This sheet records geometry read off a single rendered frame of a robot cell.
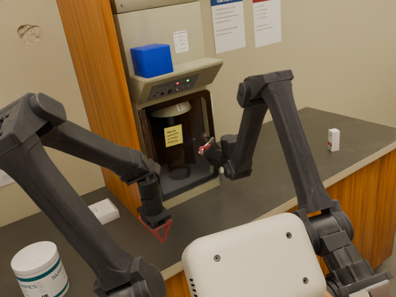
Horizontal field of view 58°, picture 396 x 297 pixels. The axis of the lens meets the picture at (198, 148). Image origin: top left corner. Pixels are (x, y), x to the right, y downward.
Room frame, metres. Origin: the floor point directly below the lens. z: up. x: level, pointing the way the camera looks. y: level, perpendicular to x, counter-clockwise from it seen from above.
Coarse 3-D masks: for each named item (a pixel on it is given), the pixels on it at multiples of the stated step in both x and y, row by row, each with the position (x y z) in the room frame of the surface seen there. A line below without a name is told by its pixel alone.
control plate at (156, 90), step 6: (186, 78) 1.23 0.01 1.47; (192, 78) 1.25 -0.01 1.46; (162, 84) 1.18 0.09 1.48; (168, 84) 1.20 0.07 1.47; (174, 84) 1.22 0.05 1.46; (180, 84) 1.24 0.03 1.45; (186, 84) 1.26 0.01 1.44; (192, 84) 1.28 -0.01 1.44; (156, 90) 1.19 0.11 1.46; (162, 90) 1.21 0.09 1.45; (168, 90) 1.23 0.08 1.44; (174, 90) 1.25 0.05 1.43; (180, 90) 1.27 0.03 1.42; (150, 96) 1.20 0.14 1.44; (156, 96) 1.22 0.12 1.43; (162, 96) 1.24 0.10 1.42
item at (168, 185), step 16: (192, 96) 1.33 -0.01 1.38; (208, 96) 1.36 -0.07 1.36; (160, 112) 1.25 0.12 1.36; (176, 112) 1.29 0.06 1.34; (192, 112) 1.32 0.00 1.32; (208, 112) 1.36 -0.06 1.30; (160, 128) 1.25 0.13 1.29; (192, 128) 1.32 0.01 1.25; (208, 128) 1.35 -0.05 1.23; (160, 144) 1.24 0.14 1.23; (176, 144) 1.28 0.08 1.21; (192, 144) 1.31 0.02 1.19; (160, 160) 1.24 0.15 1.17; (176, 160) 1.27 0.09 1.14; (192, 160) 1.31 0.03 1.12; (176, 176) 1.26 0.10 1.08; (192, 176) 1.30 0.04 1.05; (208, 176) 1.34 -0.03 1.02; (176, 192) 1.26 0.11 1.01
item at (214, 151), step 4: (212, 144) 1.20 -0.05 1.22; (216, 144) 1.21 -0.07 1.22; (208, 148) 1.19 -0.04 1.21; (212, 148) 1.20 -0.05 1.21; (216, 148) 1.21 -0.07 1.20; (220, 148) 1.22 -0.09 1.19; (204, 152) 1.19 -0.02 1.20; (208, 152) 1.19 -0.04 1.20; (212, 152) 1.20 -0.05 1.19; (216, 152) 1.19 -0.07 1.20; (220, 152) 1.18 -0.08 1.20; (208, 156) 1.19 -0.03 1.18; (212, 156) 1.19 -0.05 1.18; (216, 156) 1.17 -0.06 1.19; (220, 156) 1.16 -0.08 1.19; (212, 160) 1.18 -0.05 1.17; (216, 160) 1.16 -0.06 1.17; (216, 164) 1.21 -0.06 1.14; (216, 168) 1.20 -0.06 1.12
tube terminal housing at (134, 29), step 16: (128, 16) 1.24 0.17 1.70; (144, 16) 1.27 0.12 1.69; (160, 16) 1.30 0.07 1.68; (176, 16) 1.33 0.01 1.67; (192, 16) 1.36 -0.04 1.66; (128, 32) 1.23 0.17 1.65; (144, 32) 1.26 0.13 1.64; (160, 32) 1.29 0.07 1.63; (192, 32) 1.36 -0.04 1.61; (128, 48) 1.23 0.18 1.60; (192, 48) 1.36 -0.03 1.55; (128, 64) 1.22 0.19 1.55; (176, 64) 1.32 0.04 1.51; (128, 80) 1.24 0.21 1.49; (176, 96) 1.31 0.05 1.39; (192, 192) 1.31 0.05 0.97
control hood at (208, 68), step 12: (204, 60) 1.32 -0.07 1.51; (216, 60) 1.29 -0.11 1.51; (180, 72) 1.19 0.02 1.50; (192, 72) 1.22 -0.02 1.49; (204, 72) 1.27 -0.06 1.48; (216, 72) 1.31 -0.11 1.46; (132, 84) 1.22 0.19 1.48; (144, 84) 1.13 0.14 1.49; (156, 84) 1.16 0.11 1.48; (204, 84) 1.34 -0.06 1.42; (144, 96) 1.18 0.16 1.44
